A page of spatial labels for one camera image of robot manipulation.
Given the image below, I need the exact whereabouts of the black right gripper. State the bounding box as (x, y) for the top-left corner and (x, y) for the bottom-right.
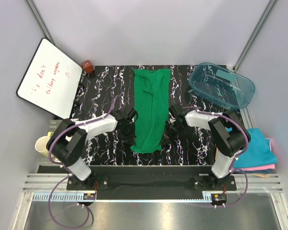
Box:
(159, 121), (185, 147)

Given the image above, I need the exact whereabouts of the green t-shirt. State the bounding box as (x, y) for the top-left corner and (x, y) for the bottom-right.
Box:
(131, 69), (171, 154)

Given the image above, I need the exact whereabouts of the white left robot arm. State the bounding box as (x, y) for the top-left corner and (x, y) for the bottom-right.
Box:
(46, 108), (139, 190)

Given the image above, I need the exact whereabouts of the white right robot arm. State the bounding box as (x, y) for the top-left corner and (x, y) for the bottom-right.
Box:
(159, 105), (251, 190)

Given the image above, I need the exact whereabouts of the clear blue plastic bin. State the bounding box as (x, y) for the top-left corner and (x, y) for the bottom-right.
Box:
(189, 62), (255, 111)

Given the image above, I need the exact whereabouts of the small red-brown box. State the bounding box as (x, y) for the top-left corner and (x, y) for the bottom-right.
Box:
(82, 60), (95, 74)

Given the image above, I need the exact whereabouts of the spiral bound manual booklet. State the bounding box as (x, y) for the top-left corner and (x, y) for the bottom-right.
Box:
(45, 120), (62, 137)

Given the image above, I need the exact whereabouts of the white whiteboard with red writing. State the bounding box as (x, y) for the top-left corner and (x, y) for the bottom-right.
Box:
(16, 38), (83, 119)

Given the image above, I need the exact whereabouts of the folded blue t-shirt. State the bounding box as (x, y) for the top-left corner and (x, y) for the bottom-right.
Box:
(228, 128), (278, 173)

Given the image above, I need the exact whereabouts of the yellow-green mug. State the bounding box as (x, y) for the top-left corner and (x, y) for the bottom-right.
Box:
(35, 136), (50, 157)

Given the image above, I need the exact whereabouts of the folded tan t-shirt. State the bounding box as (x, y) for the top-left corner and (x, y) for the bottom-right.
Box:
(252, 173), (270, 178)

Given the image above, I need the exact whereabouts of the folded pink t-shirt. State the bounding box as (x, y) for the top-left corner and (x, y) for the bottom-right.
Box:
(232, 138), (276, 172)

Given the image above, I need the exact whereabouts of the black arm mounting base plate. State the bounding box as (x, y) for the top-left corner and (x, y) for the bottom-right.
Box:
(67, 166), (237, 201)

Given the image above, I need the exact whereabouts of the aluminium frame rail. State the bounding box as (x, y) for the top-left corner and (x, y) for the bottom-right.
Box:
(23, 173), (283, 193)

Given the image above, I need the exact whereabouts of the white slotted cable duct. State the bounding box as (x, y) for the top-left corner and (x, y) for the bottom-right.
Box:
(32, 192), (96, 202)

